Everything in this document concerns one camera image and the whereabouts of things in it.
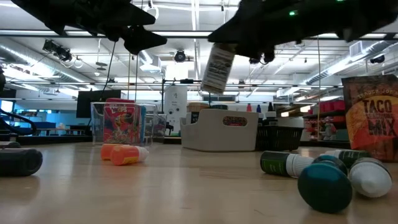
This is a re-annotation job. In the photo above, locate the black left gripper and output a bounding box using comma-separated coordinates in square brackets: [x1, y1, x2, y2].
[77, 0, 169, 56]

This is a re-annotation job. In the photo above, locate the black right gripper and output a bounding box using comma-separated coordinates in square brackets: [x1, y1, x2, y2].
[206, 0, 345, 62]

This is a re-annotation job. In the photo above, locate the white-lid spice jar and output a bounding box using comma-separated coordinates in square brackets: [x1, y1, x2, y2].
[200, 42, 239, 96]

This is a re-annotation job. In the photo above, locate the tan-lid spice jar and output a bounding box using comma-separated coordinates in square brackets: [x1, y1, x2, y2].
[185, 102, 210, 113]

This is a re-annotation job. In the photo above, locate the black ink bottle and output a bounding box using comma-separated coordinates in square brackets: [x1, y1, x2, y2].
[262, 101, 280, 127]

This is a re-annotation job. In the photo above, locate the red Froot Loops box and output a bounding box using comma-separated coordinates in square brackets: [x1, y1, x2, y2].
[103, 98, 141, 146]

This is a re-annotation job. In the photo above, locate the clear plastic bin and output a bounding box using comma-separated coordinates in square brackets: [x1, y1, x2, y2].
[90, 101, 168, 147]

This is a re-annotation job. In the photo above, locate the light grey plastic bin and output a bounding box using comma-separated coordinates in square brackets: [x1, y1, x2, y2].
[180, 108, 259, 152]

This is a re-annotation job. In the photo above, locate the black mesh basket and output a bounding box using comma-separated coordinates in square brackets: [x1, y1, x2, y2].
[255, 125, 305, 152]

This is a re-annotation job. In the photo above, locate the orange dropper bottle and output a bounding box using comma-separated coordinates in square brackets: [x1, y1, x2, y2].
[110, 145, 150, 167]
[100, 143, 125, 161]

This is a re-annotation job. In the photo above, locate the white column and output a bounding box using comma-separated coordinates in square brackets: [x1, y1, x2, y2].
[164, 85, 188, 136]

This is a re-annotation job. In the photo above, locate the black monitor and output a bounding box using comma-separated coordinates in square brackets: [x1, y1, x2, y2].
[76, 90, 122, 119]

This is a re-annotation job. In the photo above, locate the shelf with red bins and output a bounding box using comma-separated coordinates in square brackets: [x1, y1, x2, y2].
[303, 99, 346, 142]

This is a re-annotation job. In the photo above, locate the dark green dropper bottle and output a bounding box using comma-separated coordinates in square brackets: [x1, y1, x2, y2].
[320, 149, 373, 169]
[260, 151, 315, 178]

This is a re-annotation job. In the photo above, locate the teal dropper bottle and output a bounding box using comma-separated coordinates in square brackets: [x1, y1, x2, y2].
[297, 154, 354, 214]

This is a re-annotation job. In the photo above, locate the purple dropper bottle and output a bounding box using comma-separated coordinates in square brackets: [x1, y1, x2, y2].
[0, 147, 44, 177]

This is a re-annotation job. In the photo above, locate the white cap dropper bottle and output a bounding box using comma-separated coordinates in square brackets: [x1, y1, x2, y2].
[348, 157, 392, 198]

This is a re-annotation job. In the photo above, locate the hanging black camera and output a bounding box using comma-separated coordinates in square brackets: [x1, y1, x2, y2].
[174, 49, 187, 63]
[248, 55, 276, 65]

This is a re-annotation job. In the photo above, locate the silver ceiling duct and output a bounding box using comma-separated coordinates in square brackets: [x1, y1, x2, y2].
[0, 43, 91, 84]
[306, 40, 398, 86]

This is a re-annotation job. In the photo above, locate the black curved hose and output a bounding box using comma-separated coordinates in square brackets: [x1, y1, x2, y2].
[0, 107, 37, 136]

